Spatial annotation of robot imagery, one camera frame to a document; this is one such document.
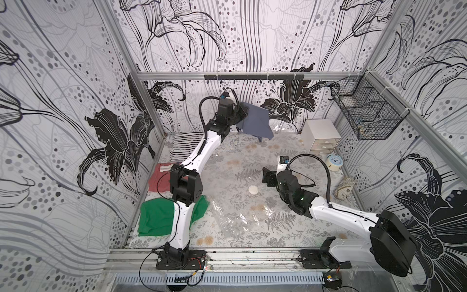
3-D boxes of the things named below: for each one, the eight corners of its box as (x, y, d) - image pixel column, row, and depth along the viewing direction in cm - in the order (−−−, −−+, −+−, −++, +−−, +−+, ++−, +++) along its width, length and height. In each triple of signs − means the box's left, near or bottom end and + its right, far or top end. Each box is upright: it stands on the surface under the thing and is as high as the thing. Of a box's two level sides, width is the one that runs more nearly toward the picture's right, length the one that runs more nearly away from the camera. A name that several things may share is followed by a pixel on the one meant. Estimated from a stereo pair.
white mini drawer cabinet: (305, 154, 110) (313, 139, 99) (298, 130, 124) (304, 113, 113) (332, 154, 110) (342, 138, 99) (321, 129, 124) (329, 113, 113)
